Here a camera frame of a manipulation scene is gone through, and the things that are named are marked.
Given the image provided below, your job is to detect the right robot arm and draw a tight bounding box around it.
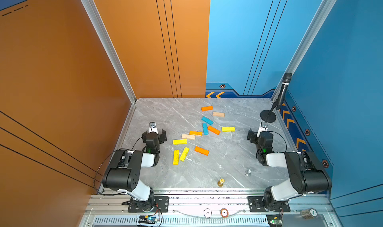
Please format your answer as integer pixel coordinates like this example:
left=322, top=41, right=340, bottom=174
left=247, top=129, right=332, bottom=212

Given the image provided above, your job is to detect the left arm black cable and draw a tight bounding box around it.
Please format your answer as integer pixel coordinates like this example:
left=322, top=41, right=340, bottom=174
left=93, top=136, right=148, bottom=197

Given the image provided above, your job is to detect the black microphone on stand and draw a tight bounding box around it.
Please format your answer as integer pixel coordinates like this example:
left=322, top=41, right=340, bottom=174
left=260, top=72, right=292, bottom=123

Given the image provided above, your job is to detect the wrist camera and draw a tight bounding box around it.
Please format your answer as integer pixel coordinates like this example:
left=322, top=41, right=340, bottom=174
left=148, top=122, right=158, bottom=133
left=258, top=122, right=268, bottom=135

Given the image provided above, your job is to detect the yellow block tilted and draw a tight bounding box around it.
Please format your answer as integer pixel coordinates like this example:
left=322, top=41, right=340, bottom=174
left=180, top=147, right=190, bottom=162

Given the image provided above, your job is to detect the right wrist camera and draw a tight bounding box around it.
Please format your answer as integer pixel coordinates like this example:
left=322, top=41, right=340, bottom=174
left=258, top=122, right=268, bottom=135

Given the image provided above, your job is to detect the teal block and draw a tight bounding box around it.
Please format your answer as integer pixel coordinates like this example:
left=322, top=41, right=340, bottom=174
left=202, top=123, right=209, bottom=135
left=201, top=116, right=213, bottom=125

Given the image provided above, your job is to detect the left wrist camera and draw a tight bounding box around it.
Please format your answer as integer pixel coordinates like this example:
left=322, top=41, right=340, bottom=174
left=148, top=122, right=158, bottom=133

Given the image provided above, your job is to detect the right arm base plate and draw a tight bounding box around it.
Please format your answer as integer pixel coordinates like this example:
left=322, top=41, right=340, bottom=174
left=247, top=196, right=291, bottom=213

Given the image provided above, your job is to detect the right green circuit board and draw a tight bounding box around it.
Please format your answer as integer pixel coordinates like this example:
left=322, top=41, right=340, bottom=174
left=266, top=215, right=283, bottom=227

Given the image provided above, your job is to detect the left green circuit board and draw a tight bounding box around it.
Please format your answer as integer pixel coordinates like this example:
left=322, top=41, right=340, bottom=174
left=138, top=216, right=160, bottom=227

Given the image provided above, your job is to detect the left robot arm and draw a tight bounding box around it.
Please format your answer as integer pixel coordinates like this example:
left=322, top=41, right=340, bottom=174
left=102, top=128, right=167, bottom=212

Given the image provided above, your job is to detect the yellow block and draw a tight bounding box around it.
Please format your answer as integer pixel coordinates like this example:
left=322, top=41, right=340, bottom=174
left=221, top=127, right=235, bottom=132
left=180, top=147, right=190, bottom=162
left=173, top=150, right=180, bottom=165

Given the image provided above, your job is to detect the teal block lower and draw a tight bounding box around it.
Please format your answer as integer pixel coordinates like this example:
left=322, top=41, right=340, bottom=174
left=202, top=123, right=209, bottom=135

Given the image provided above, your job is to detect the yellow block horizontal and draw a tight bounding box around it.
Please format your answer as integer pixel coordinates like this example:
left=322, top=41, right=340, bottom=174
left=173, top=139, right=188, bottom=145

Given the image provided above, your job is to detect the silver weight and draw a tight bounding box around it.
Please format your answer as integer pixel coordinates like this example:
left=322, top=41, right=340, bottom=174
left=245, top=169, right=252, bottom=177

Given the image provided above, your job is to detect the brass weight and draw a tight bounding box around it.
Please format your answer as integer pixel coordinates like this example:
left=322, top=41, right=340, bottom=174
left=217, top=178, right=224, bottom=187

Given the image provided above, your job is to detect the green circuit board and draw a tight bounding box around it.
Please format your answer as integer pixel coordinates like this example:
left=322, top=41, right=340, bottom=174
left=138, top=216, right=160, bottom=227
left=266, top=215, right=283, bottom=227

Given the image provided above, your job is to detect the light orange block centre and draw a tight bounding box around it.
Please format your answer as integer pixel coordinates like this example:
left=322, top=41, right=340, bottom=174
left=189, top=131, right=203, bottom=136

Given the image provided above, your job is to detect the teal block upper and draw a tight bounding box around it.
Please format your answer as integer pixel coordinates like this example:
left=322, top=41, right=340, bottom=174
left=201, top=116, right=213, bottom=125

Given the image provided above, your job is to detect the white round token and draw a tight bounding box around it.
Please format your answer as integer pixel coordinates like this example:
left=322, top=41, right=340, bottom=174
left=203, top=209, right=212, bottom=219

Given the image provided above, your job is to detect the copper round token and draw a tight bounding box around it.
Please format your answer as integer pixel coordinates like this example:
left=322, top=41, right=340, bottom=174
left=220, top=208, right=229, bottom=218

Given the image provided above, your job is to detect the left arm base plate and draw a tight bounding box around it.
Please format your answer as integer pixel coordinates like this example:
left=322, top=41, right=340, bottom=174
left=128, top=196, right=169, bottom=213

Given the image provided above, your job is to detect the beige block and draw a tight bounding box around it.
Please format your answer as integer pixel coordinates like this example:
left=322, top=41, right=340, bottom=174
left=212, top=112, right=225, bottom=117
left=182, top=134, right=195, bottom=140

